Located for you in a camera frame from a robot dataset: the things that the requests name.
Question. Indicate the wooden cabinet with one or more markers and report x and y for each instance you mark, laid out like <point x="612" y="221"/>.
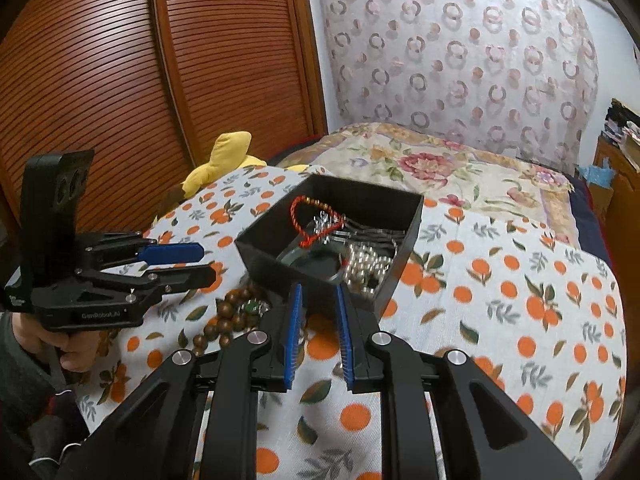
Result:
<point x="617" y="200"/>

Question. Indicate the black cardboard box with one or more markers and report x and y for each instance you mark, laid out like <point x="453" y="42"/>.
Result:
<point x="260" y="260"/>

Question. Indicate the yellow plush toy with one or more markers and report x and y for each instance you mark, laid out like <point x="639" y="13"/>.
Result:
<point x="225" y="155"/>

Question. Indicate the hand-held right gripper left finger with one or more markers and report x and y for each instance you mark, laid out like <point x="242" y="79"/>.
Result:
<point x="295" y="335"/>

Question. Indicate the floral quilt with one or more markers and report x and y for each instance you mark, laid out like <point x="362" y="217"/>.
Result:
<point x="450" y="170"/>

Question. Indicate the clear tape roll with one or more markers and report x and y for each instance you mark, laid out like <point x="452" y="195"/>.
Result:
<point x="336" y="276"/>

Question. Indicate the navy blanket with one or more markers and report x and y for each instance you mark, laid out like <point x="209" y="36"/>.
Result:
<point x="592" y="220"/>

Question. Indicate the orange fruit print sheet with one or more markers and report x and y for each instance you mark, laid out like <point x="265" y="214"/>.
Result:
<point x="500" y="335"/>

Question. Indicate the pile of folded clothes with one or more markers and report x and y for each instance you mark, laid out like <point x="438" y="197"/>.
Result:
<point x="622" y="125"/>

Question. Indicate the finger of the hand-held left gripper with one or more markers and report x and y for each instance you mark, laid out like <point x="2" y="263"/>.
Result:
<point x="190" y="277"/>
<point x="170" y="253"/>

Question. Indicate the person's left hand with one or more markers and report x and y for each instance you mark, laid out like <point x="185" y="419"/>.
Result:
<point x="75" y="355"/>

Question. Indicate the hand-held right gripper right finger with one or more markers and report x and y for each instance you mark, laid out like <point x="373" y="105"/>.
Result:
<point x="345" y="340"/>

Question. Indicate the person's left forearm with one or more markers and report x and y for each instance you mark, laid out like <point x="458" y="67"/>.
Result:
<point x="25" y="385"/>

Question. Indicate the wooden louvered wardrobe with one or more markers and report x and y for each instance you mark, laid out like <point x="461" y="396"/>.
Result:
<point x="125" y="85"/>

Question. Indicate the silver hair comb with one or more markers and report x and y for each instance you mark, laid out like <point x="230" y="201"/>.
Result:
<point x="370" y="234"/>

